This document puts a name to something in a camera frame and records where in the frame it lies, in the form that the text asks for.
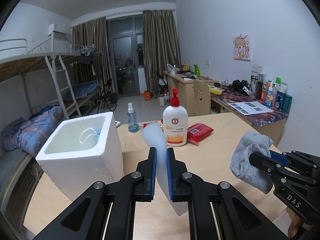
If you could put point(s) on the orange bucket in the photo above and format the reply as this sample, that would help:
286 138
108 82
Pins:
147 95

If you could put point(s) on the teal bottle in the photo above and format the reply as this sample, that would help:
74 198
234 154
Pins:
286 103

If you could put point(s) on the white metal bunk bed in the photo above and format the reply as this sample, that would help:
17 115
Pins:
35 81

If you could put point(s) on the wooden smiley chair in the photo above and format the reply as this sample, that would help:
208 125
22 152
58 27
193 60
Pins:
202 103

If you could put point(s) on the blue surgical face mask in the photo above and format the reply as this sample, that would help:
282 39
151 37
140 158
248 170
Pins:
89 133

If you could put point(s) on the brown curtain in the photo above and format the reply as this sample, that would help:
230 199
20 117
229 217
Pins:
90 41
160 44

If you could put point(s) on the black folding chair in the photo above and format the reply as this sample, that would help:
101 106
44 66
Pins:
107 97

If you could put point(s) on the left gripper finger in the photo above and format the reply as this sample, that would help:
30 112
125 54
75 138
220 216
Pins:
300 162
268 165

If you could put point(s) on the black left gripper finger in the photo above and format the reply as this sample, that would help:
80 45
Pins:
216 211
106 211

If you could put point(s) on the white air conditioner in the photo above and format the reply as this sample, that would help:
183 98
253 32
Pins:
54 29

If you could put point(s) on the glass balcony door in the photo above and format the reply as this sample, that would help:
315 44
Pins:
125 41

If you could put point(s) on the green bottle on desk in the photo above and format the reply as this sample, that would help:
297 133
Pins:
196 70

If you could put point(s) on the black headphones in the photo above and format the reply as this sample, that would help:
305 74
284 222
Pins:
240 86

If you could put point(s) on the anime girl wall poster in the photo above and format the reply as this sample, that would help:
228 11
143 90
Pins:
242 48

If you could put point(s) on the person's right hand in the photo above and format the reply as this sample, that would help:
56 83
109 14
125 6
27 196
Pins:
295 225

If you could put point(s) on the blue plaid quilt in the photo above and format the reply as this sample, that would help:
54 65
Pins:
30 135

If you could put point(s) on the white foam strip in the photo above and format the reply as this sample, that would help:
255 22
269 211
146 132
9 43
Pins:
154 137

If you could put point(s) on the white lotion pump bottle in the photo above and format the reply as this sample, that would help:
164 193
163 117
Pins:
175 122

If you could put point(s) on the clear spray bottle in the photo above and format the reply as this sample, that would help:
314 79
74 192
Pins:
132 122

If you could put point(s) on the far bed blue mattress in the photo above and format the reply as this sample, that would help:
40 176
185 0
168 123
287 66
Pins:
81 91

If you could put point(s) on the white styrofoam box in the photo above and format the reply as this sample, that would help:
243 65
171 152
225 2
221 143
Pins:
72 166

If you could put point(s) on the brown left curtain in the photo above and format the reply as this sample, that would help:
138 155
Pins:
90 41

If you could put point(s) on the light wooden desk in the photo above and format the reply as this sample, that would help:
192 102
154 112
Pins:
185 90

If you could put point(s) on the printed paper sheet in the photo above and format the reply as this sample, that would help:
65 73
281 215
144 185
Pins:
249 108

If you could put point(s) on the brown right curtain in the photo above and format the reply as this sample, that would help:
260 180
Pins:
160 44

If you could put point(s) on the red tissue packet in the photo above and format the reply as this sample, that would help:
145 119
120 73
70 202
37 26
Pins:
197 132

